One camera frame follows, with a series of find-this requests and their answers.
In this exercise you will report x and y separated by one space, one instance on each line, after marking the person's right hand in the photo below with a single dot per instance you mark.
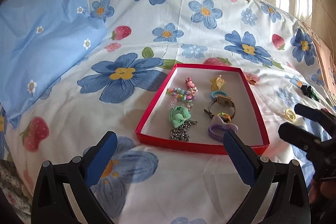
319 189

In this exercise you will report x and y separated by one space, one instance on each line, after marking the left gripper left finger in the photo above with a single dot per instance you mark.
97 157

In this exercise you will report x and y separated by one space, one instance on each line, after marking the black green hair accessory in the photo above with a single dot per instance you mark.
309 92

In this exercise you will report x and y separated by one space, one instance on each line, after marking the gold mesh band wristwatch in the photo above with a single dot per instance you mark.
224 102

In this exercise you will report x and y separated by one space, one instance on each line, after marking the pink flower hair clip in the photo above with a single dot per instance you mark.
191 89

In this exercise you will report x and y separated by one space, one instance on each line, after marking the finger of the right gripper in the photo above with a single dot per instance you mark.
299 138
309 113

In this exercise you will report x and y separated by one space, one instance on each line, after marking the floral white bedsheet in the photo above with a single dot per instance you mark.
112 86

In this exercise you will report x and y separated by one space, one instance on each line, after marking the red shallow jewelry box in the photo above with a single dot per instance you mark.
154 127

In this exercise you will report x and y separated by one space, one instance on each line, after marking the light blue pillow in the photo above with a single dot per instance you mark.
40 41

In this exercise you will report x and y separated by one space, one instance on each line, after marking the yellow hair claw clip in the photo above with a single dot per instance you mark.
217 83

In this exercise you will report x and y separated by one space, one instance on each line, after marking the green fabric flower clip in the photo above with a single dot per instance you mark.
178 115

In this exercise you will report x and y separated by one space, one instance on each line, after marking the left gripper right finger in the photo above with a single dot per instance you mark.
243 158

